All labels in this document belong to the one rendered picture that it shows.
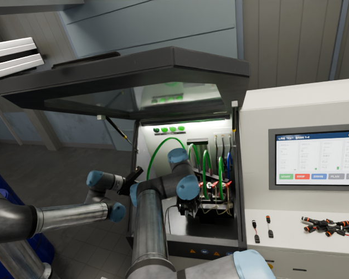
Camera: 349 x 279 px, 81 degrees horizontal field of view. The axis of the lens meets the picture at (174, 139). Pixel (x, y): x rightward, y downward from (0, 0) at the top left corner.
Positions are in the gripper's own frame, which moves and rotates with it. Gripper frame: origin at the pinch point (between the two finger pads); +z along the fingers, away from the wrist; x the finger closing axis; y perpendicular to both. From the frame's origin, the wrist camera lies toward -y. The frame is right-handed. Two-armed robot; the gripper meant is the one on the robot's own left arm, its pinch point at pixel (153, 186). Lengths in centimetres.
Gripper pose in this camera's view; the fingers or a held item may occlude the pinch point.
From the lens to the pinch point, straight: 118.1
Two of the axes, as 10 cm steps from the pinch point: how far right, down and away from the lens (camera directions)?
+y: -3.0, 9.5, -1.3
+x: 5.9, 0.7, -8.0
